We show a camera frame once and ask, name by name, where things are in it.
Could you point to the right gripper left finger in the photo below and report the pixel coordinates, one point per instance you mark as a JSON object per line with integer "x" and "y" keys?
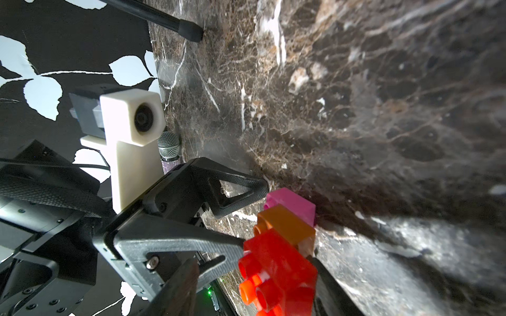
{"x": 178, "y": 295}

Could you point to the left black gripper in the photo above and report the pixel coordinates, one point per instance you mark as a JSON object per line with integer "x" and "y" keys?
{"x": 50, "y": 210}

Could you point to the black perforated music stand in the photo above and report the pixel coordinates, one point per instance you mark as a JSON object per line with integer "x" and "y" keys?
{"x": 186, "y": 29}

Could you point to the orange-red lego brick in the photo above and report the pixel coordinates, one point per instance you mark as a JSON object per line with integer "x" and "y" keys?
{"x": 278, "y": 280}

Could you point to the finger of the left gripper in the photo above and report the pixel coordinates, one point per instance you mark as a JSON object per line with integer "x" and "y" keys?
{"x": 136, "y": 247}
{"x": 185, "y": 189}

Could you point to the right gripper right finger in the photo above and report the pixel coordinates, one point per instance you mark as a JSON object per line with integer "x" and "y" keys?
{"x": 330, "y": 298}

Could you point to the orange lego brick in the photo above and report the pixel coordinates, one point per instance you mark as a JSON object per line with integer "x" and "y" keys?
{"x": 299, "y": 234}

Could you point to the pink lego brick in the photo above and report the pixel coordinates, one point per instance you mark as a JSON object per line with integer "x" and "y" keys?
{"x": 298, "y": 205}

